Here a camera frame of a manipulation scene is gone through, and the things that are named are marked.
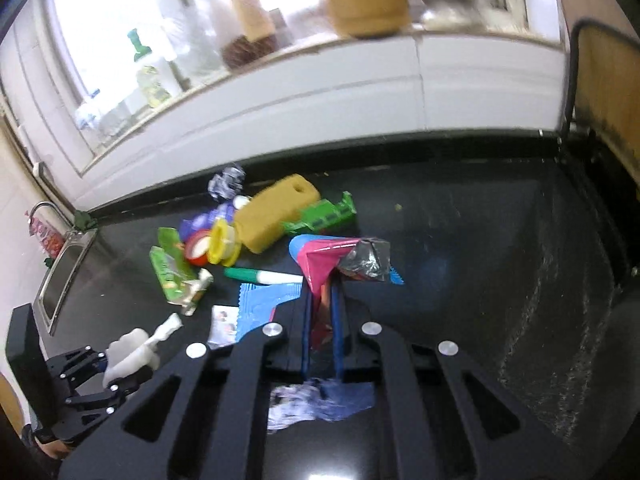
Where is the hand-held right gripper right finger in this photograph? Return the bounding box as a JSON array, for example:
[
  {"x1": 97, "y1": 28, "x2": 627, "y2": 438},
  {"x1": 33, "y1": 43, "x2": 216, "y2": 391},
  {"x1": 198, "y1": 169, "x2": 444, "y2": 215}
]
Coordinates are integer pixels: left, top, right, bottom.
[{"x1": 330, "y1": 285, "x2": 582, "y2": 480}]

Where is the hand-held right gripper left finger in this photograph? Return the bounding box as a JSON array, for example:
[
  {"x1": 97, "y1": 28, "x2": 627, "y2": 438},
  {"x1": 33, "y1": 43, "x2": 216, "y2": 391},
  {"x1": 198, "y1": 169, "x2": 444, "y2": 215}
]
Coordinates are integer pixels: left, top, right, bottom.
[{"x1": 59, "y1": 287, "x2": 316, "y2": 480}]

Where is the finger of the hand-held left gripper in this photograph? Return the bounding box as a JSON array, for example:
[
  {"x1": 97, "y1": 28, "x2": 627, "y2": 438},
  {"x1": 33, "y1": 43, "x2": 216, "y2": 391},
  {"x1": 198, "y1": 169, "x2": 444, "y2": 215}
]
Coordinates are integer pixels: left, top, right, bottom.
[
  {"x1": 64, "y1": 366, "x2": 154, "y2": 434},
  {"x1": 45, "y1": 346, "x2": 109, "y2": 391}
]

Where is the white tissue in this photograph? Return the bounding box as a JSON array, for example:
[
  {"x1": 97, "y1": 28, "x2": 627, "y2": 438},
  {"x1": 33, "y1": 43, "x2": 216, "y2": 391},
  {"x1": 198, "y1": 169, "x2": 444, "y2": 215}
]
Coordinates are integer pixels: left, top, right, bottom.
[{"x1": 102, "y1": 313, "x2": 182, "y2": 388}]

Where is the pink foil snack wrapper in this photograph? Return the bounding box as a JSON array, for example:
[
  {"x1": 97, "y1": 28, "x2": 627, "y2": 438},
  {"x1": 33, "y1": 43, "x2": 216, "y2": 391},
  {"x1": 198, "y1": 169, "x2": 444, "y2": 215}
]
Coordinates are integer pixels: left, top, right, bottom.
[{"x1": 289, "y1": 234, "x2": 404, "y2": 352}]

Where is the yellow plastic ring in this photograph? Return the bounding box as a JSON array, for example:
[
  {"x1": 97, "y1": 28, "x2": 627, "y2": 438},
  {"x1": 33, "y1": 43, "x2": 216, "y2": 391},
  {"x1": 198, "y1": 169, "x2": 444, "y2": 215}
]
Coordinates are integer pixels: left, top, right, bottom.
[{"x1": 207, "y1": 219, "x2": 243, "y2": 267}]

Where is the yellow sponge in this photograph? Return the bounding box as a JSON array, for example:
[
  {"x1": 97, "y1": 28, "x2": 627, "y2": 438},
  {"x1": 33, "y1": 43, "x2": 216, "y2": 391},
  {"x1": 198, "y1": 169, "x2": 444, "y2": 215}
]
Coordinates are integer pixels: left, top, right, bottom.
[{"x1": 233, "y1": 174, "x2": 321, "y2": 254}]

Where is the blue zigzag-edged wrapper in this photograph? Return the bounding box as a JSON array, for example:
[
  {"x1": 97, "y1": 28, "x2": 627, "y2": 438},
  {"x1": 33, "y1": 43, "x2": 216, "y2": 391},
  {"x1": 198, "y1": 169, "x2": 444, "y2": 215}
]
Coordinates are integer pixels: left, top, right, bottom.
[{"x1": 234, "y1": 282, "x2": 306, "y2": 342}]

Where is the green and white marker pen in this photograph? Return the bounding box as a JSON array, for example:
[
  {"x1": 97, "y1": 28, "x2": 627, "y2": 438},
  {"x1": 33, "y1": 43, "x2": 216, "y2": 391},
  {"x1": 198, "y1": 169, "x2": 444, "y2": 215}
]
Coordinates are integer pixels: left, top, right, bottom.
[{"x1": 223, "y1": 267, "x2": 304, "y2": 284}]

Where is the small white printed sachet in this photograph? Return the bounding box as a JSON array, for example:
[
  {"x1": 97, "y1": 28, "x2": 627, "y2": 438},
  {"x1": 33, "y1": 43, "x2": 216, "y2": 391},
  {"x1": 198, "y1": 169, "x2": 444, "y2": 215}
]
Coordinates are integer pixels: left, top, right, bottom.
[{"x1": 206, "y1": 305, "x2": 242, "y2": 349}]

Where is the stainless steel sink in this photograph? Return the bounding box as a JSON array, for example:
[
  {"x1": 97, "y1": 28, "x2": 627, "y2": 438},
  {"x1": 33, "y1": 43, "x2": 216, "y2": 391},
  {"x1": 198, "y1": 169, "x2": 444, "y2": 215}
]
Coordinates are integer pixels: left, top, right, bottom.
[{"x1": 32, "y1": 229, "x2": 99, "y2": 337}]

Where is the green plastic clip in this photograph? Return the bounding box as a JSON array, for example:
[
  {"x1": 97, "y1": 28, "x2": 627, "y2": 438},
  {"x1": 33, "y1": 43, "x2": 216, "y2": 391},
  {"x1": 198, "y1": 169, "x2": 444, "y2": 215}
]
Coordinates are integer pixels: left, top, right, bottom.
[{"x1": 281, "y1": 191, "x2": 357, "y2": 234}]

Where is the green snack packet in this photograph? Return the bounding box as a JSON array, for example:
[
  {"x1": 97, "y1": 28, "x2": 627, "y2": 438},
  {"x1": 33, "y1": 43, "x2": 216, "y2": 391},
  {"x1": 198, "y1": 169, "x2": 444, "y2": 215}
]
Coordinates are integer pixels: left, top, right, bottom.
[{"x1": 149, "y1": 227, "x2": 214, "y2": 317}]

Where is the red and white tape roll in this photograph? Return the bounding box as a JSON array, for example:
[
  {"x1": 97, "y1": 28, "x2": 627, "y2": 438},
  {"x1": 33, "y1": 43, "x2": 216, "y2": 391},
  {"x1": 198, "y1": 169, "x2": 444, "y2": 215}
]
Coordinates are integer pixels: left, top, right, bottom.
[{"x1": 184, "y1": 229, "x2": 216, "y2": 266}]

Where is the purple wrapper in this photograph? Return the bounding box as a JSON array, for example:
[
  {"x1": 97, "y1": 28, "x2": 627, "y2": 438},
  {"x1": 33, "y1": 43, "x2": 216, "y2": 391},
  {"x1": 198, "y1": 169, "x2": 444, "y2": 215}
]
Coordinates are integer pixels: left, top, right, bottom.
[{"x1": 179, "y1": 199, "x2": 236, "y2": 242}]

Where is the chrome faucet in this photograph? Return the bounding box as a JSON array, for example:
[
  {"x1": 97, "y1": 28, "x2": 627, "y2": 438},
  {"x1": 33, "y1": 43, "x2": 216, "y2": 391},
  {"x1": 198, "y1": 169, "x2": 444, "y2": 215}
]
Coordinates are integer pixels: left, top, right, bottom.
[{"x1": 29, "y1": 201, "x2": 77, "y2": 234}]

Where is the crumpled silver wrapper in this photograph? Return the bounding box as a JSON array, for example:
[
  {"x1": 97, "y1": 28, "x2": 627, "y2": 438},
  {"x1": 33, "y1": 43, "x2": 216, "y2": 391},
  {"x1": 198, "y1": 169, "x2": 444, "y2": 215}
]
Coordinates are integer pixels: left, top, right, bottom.
[{"x1": 208, "y1": 163, "x2": 246, "y2": 202}]

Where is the dark brown scrubber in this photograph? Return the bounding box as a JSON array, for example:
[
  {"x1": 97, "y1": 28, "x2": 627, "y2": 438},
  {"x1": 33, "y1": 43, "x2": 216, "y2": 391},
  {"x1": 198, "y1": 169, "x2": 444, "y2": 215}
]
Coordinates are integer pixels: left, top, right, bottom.
[{"x1": 220, "y1": 34, "x2": 279, "y2": 70}]

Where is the green-capped dish soap bottle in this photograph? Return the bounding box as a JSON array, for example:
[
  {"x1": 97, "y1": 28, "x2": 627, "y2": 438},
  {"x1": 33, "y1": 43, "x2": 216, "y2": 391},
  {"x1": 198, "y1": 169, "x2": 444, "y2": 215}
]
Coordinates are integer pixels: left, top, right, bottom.
[{"x1": 126, "y1": 29, "x2": 184, "y2": 109}]

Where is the clear plastic bottle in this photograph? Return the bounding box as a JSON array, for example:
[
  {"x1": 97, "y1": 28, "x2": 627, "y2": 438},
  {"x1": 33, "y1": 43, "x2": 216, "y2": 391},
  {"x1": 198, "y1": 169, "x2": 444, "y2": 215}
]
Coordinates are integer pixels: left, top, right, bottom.
[{"x1": 167, "y1": 0, "x2": 227, "y2": 78}]

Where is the wooden board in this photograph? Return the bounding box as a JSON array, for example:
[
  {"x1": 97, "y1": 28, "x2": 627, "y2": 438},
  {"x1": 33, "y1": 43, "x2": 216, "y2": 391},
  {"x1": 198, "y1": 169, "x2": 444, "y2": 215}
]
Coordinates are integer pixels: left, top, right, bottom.
[{"x1": 573, "y1": 25, "x2": 640, "y2": 183}]

